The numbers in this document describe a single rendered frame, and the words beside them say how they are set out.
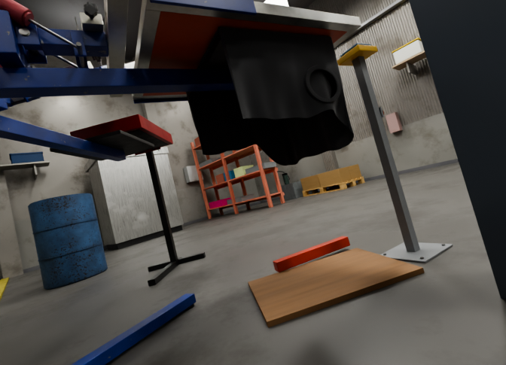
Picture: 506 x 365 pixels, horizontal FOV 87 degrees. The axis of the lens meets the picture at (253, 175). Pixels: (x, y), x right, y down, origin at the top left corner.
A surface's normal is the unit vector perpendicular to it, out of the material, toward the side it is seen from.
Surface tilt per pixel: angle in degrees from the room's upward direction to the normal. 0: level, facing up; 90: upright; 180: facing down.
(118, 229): 90
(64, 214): 90
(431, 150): 90
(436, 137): 90
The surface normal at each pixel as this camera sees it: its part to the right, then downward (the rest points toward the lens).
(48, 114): 0.65, -0.22
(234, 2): 0.45, -0.18
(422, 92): -0.72, 0.14
